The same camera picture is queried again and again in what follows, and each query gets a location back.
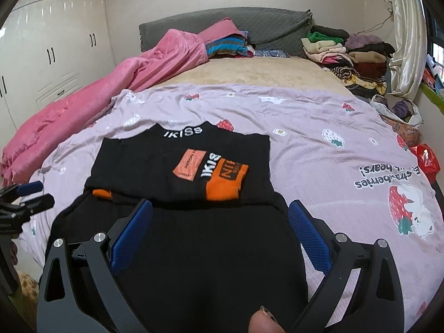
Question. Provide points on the cloth bag of clothes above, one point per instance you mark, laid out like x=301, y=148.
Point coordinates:
x=400, y=114

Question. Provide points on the red plastic bag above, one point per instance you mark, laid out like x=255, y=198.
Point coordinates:
x=426, y=161

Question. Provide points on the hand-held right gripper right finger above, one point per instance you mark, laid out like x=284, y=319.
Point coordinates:
x=310, y=237

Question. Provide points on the lilac strawberry print quilt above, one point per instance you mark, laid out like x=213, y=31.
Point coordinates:
x=329, y=166

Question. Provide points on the window with metal grille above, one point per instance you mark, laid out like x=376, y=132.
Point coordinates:
x=437, y=52

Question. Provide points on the beige bed sheet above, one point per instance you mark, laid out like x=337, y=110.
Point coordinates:
x=256, y=71

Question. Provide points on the pink fleece blanket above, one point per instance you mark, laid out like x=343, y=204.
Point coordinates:
x=79, y=111

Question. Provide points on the pile of folded clothes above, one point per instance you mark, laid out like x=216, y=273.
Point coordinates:
x=357, y=62

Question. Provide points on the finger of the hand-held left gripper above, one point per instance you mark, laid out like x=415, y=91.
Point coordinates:
x=40, y=204
x=29, y=188

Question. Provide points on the blue striped folded clothes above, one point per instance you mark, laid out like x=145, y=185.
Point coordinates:
x=227, y=47

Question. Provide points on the green window ledge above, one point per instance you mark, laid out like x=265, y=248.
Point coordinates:
x=432, y=94

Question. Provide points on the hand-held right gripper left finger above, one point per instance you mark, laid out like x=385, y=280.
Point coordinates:
x=131, y=236

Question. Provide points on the white wardrobe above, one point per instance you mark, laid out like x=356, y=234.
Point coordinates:
x=52, y=48

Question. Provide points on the person's right hand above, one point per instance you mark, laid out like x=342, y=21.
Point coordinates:
x=265, y=322

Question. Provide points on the beige fuzzy cloth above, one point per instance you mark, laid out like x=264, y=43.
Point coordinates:
x=27, y=286

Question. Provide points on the dark floral cloth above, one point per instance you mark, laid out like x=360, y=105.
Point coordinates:
x=272, y=53

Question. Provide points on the cream satin curtain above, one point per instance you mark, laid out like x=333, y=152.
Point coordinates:
x=407, y=41

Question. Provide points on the black sweater with orange cuffs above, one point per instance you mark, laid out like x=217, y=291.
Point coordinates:
x=194, y=249

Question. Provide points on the grey quilted headboard cover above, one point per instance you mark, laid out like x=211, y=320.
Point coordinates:
x=274, y=27

